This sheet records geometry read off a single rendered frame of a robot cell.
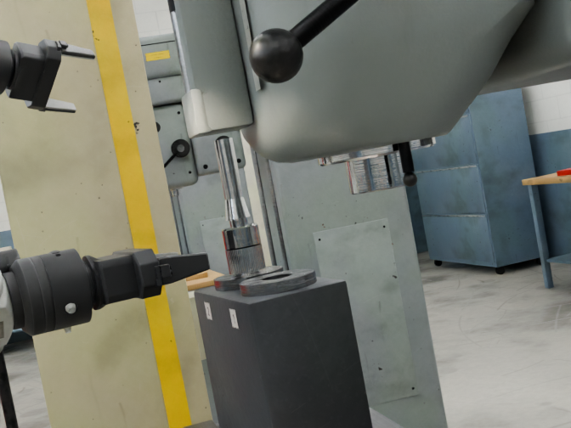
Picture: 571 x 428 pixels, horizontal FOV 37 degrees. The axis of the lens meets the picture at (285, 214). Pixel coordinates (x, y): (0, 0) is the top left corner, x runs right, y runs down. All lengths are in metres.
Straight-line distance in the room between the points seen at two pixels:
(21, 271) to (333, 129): 0.52
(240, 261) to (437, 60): 0.57
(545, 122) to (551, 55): 7.49
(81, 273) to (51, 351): 1.35
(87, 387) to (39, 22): 0.96
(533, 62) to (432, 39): 0.10
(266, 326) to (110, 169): 1.43
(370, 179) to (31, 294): 0.48
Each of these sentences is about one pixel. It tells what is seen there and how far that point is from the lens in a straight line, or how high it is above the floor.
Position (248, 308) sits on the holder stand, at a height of 1.17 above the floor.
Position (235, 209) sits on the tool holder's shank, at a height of 1.27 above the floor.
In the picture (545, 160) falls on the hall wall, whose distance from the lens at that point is 8.16.
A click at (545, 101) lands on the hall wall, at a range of 8.05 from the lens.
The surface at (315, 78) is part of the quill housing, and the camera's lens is 0.53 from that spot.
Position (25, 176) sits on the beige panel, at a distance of 2.30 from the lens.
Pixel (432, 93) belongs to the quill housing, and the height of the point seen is 1.34.
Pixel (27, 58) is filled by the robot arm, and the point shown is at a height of 1.55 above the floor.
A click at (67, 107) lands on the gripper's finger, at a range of 1.52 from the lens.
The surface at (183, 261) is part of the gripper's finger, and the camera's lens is 0.99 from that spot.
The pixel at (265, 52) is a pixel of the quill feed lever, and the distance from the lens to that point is 0.46.
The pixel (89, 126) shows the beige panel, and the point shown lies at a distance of 2.31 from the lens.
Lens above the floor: 1.31
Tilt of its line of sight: 3 degrees down
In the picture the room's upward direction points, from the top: 10 degrees counter-clockwise
